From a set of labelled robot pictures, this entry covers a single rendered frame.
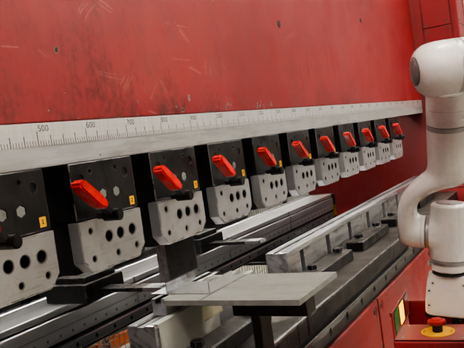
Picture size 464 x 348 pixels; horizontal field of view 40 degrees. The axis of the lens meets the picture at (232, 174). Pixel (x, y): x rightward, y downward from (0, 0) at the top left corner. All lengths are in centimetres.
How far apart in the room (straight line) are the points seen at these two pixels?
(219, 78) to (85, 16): 41
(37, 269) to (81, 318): 49
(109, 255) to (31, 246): 16
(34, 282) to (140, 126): 35
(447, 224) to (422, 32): 183
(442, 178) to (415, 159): 178
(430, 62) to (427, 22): 203
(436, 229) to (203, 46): 66
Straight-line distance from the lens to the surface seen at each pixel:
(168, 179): 109
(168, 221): 114
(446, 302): 158
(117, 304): 147
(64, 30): 101
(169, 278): 120
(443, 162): 144
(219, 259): 183
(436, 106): 141
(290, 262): 162
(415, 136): 323
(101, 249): 99
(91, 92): 102
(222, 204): 130
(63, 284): 136
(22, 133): 91
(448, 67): 121
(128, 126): 108
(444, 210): 151
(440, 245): 153
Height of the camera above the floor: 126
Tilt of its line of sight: 3 degrees down
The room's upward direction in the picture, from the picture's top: 8 degrees counter-clockwise
